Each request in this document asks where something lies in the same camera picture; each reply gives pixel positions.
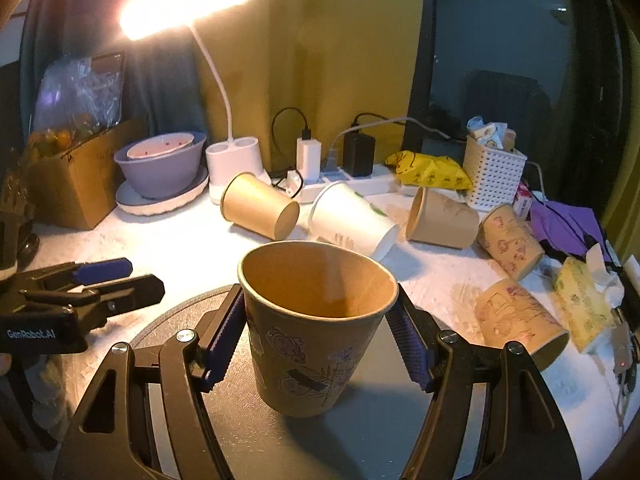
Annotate red and white box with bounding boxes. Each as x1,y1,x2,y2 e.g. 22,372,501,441
515,182,534,218

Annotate white charger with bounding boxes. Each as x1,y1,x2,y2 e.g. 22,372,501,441
296,137,322,181

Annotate yellow tissue pack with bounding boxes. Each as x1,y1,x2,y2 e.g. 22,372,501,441
554,255,618,353

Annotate purple cloth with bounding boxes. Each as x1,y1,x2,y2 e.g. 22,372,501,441
529,200,613,266

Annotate round dark grey mat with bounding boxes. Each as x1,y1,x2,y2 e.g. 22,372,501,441
130,285,501,480

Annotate bunch of keys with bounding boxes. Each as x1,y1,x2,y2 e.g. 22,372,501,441
610,305,640,411

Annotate black power adapter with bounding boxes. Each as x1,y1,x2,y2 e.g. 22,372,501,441
343,132,376,177

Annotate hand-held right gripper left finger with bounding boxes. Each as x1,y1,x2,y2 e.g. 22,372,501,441
54,284,246,480

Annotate purple bowl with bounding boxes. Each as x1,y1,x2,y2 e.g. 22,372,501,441
114,131,207,200

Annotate white plate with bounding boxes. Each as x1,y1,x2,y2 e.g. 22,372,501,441
115,165,210,218

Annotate yellow curtain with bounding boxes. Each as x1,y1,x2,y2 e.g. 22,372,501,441
192,0,436,171

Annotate white paper cup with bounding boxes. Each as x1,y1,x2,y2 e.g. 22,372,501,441
307,181,401,261

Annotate grey cable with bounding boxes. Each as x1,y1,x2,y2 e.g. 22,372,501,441
330,116,468,171

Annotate yellow plastic bag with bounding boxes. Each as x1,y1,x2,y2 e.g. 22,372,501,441
385,150,473,191

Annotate plain brown paper cup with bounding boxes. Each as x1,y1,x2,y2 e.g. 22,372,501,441
220,172,301,241

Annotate white plastic basket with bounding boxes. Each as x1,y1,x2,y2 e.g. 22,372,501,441
462,135,528,212

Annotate teal curtain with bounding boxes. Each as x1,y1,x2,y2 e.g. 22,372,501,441
20,0,211,136

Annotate pink bowl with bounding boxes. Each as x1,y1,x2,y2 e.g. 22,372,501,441
126,132,196,161

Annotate black cable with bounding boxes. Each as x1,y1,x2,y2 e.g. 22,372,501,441
271,106,311,198

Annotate brown printed paper cup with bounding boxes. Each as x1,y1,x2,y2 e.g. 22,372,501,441
237,241,400,418
474,278,571,372
405,186,481,250
476,204,545,281

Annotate white desk lamp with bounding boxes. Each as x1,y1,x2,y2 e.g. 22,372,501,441
119,0,272,206

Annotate small packets in basket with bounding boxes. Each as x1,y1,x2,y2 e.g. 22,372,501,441
467,116,517,153

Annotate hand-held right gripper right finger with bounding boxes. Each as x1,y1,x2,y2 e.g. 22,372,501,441
385,285,583,480

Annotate white power strip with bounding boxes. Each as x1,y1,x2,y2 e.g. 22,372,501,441
270,162,401,205

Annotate cardboard box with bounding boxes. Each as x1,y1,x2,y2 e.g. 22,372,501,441
25,117,148,231

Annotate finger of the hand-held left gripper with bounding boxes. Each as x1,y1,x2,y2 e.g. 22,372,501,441
25,274,166,322
15,258,133,302

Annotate clear plastic bag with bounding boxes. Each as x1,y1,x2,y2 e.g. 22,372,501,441
27,55,126,156

